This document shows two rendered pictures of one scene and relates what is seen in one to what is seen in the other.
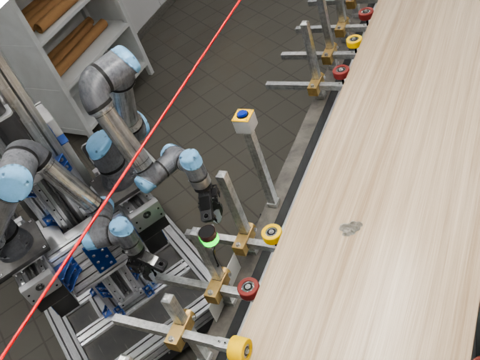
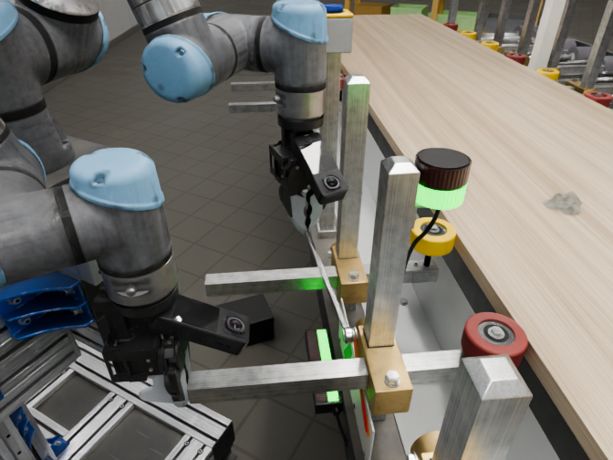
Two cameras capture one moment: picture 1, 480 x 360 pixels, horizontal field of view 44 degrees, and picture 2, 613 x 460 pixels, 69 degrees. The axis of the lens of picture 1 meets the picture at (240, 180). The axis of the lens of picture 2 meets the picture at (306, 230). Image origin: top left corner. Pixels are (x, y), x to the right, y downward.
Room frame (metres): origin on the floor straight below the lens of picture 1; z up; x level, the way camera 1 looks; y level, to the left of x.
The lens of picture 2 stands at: (1.17, 0.58, 1.35)
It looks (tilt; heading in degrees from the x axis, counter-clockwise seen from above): 34 degrees down; 317
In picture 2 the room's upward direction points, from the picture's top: straight up
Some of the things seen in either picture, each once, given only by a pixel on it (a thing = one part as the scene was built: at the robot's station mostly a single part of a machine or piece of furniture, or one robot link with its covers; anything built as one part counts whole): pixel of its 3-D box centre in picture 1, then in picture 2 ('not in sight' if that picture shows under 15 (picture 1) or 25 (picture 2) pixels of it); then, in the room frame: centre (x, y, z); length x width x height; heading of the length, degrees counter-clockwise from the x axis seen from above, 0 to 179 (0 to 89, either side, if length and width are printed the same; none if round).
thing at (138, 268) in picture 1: (138, 258); (147, 326); (1.57, 0.47, 0.96); 0.09 x 0.08 x 0.12; 53
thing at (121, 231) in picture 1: (123, 232); (120, 211); (1.57, 0.46, 1.12); 0.09 x 0.08 x 0.11; 77
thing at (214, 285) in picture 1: (218, 285); (382, 360); (1.40, 0.22, 0.85); 0.14 x 0.06 x 0.05; 143
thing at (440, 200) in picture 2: (209, 238); (438, 187); (1.39, 0.17, 1.11); 0.06 x 0.06 x 0.02
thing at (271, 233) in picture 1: (274, 240); (429, 252); (1.50, -0.04, 0.85); 0.08 x 0.08 x 0.11
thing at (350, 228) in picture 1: (350, 226); (567, 199); (1.38, -0.31, 0.91); 0.09 x 0.07 x 0.02; 81
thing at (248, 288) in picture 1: (251, 294); (487, 358); (1.30, 0.11, 0.85); 0.08 x 0.08 x 0.11
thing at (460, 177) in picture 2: (207, 233); (441, 167); (1.39, 0.17, 1.13); 0.06 x 0.06 x 0.02
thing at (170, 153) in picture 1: (173, 158); (229, 45); (1.74, 0.20, 1.22); 0.11 x 0.11 x 0.08; 30
